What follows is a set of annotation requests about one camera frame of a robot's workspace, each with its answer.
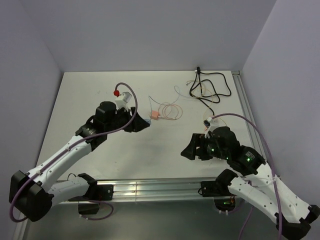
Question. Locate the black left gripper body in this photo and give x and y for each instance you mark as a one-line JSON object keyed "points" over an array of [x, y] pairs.
{"points": [[123, 118]]}

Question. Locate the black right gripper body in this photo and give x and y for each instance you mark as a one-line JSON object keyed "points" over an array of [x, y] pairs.
{"points": [[207, 148]]}

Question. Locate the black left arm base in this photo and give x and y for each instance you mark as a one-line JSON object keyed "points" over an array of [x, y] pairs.
{"points": [[95, 200]]}

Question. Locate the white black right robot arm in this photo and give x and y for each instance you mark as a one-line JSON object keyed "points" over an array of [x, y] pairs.
{"points": [[250, 178]]}

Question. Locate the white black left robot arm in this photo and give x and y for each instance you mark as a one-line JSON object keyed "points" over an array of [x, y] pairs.
{"points": [[34, 193]]}

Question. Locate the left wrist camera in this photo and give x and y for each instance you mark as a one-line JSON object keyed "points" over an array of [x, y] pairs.
{"points": [[122, 99]]}

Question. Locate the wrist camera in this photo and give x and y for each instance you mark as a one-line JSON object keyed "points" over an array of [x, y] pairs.
{"points": [[122, 99], [210, 125]]}

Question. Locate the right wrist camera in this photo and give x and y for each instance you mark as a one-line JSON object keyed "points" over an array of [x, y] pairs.
{"points": [[210, 125]]}

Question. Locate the aluminium front rail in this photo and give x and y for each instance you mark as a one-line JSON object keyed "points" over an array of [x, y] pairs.
{"points": [[138, 190]]}

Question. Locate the aluminium rail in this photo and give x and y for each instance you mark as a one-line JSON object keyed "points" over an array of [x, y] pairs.
{"points": [[255, 136], [138, 190]]}

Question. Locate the aluminium right side rail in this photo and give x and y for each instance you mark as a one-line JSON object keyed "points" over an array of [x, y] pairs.
{"points": [[255, 136]]}

